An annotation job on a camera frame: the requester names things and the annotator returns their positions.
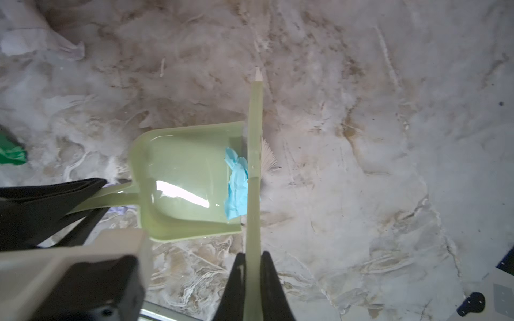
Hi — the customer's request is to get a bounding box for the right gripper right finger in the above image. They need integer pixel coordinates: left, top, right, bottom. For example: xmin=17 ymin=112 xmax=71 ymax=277
xmin=260 ymin=251 xmax=295 ymax=321

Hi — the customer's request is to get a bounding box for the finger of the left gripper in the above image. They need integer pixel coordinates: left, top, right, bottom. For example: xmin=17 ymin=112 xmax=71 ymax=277
xmin=1 ymin=178 xmax=107 ymax=251
xmin=54 ymin=207 xmax=109 ymax=247

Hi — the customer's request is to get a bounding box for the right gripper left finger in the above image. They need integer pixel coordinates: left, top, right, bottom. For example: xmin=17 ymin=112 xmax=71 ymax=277
xmin=213 ymin=253 xmax=246 ymax=321

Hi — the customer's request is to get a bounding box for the green scrap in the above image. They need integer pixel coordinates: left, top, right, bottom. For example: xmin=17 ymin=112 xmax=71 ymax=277
xmin=0 ymin=130 xmax=27 ymax=166

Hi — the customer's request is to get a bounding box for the cyan scrap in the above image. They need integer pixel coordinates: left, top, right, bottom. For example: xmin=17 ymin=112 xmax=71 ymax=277
xmin=224 ymin=147 xmax=249 ymax=220

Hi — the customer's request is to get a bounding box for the green dustpan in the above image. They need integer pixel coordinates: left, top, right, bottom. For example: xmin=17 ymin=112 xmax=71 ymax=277
xmin=72 ymin=121 xmax=244 ymax=242

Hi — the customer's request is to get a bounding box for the green hand brush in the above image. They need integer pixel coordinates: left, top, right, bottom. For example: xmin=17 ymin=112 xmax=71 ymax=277
xmin=243 ymin=68 xmax=263 ymax=320

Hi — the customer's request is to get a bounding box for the lavender scrap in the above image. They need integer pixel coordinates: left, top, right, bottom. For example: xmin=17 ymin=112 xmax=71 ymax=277
xmin=104 ymin=183 xmax=131 ymax=215

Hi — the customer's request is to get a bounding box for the white scrap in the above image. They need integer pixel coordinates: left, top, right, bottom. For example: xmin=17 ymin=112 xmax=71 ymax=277
xmin=1 ymin=1 xmax=86 ymax=61

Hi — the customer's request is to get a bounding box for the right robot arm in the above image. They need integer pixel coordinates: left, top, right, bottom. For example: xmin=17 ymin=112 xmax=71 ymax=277
xmin=213 ymin=250 xmax=513 ymax=320

